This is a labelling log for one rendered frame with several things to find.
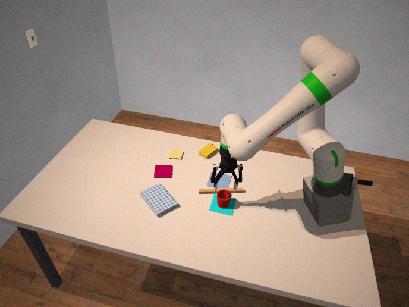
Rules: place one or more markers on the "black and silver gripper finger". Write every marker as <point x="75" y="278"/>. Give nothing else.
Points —
<point x="217" y="178"/>
<point x="237" y="180"/>

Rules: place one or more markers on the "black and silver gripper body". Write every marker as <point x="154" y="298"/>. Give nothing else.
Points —
<point x="226" y="163"/>

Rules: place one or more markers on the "yellow sponge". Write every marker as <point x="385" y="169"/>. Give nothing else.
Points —
<point x="207" y="151"/>

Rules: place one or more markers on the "red cup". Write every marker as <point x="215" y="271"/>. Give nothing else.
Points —
<point x="223" y="198"/>

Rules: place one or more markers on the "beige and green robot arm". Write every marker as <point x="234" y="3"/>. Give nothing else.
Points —
<point x="326" y="71"/>

